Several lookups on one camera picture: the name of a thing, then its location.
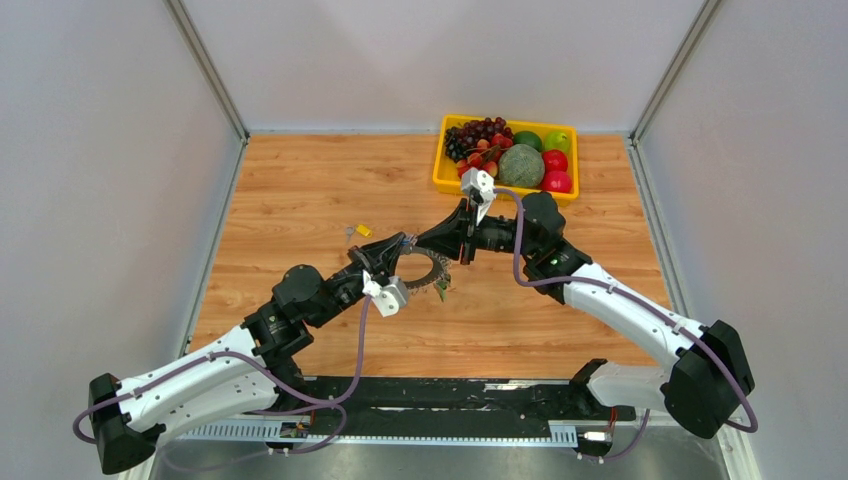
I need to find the dark green lime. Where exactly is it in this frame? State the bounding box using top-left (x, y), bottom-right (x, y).
top-left (512, 130), bottom-right (544, 152)

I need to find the aluminium frame post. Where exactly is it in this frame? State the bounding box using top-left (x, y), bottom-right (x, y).
top-left (163, 0), bottom-right (250, 145)
top-left (629, 0), bottom-right (723, 145)

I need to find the white slotted cable duct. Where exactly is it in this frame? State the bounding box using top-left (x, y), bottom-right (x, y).
top-left (180, 416), bottom-right (579, 448)

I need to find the pink red peach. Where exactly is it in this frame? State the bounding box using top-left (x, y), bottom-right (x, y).
top-left (540, 170), bottom-right (573, 194)

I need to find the green netted melon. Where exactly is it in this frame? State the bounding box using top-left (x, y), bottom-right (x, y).
top-left (499, 144), bottom-right (545, 188)

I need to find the red apple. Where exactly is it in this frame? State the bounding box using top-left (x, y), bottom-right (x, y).
top-left (542, 149), bottom-right (569, 172)

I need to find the light green pear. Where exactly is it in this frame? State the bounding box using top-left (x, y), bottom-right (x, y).
top-left (543, 130), bottom-right (573, 154)

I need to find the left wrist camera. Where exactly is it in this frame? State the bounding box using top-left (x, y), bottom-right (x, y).
top-left (362, 271), bottom-right (409, 317)

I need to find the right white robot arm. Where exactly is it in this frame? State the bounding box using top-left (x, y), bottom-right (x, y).
top-left (413, 192), bottom-right (759, 439)

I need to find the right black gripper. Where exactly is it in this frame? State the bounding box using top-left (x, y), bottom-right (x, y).
top-left (416, 196), bottom-right (538, 265)

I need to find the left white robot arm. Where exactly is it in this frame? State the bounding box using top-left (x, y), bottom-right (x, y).
top-left (73, 233), bottom-right (414, 475)

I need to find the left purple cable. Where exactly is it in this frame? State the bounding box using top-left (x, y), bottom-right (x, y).
top-left (72, 294), bottom-right (374, 445)

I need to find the red cherry bunch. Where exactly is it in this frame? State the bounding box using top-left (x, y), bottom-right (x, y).
top-left (452, 133), bottom-right (514, 178)

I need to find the left aluminium frame post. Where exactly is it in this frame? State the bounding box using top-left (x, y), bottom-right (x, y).
top-left (163, 0), bottom-right (250, 145)

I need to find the yellow tagged key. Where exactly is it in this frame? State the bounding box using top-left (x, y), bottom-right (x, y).
top-left (345, 224), bottom-right (373, 242)

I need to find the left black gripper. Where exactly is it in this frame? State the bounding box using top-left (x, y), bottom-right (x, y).
top-left (308, 233), bottom-right (407, 329)

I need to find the dark grape bunch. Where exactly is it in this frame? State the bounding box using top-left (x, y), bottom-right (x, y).
top-left (442, 117), bottom-right (514, 162)

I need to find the right aluminium frame post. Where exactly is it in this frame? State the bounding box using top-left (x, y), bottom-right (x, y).
top-left (629, 0), bottom-right (723, 145)

